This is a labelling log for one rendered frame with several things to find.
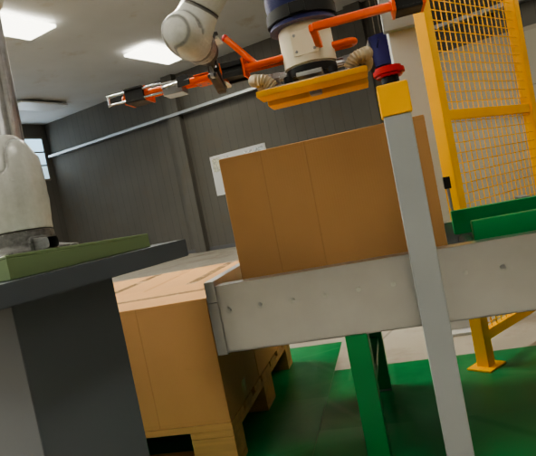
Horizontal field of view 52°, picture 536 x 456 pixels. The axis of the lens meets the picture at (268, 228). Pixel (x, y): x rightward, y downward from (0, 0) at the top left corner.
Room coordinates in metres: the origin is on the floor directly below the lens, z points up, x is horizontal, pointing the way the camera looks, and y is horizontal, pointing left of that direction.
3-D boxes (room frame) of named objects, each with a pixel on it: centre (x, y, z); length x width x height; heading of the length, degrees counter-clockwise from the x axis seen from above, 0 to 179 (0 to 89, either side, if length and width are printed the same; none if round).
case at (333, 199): (1.76, -0.23, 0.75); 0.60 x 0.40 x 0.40; 78
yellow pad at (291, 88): (1.69, -0.22, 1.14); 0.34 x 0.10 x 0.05; 78
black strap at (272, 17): (1.78, -0.24, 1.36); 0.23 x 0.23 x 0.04
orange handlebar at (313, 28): (1.71, -0.02, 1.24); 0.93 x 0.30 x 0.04; 78
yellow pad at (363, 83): (1.88, -0.26, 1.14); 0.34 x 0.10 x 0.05; 78
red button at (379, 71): (1.24, -0.33, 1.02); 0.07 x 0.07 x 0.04
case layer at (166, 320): (2.29, 0.70, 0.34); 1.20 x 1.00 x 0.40; 77
